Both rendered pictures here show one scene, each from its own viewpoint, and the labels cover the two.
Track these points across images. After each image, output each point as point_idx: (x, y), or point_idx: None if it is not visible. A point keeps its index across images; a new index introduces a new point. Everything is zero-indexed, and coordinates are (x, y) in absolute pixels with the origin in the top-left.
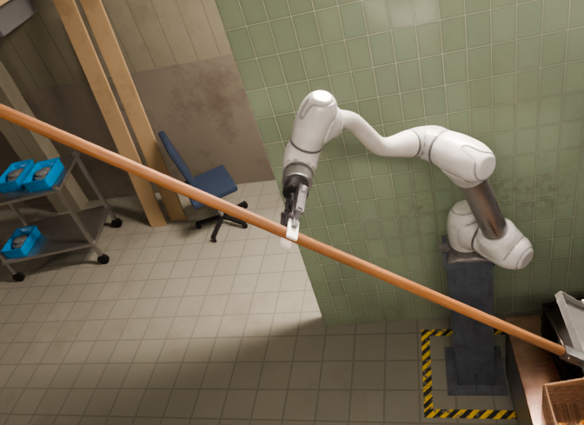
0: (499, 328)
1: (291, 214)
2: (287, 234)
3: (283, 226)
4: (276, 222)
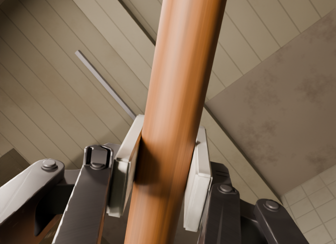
0: None
1: (86, 156)
2: (137, 118)
3: (144, 119)
4: (152, 84)
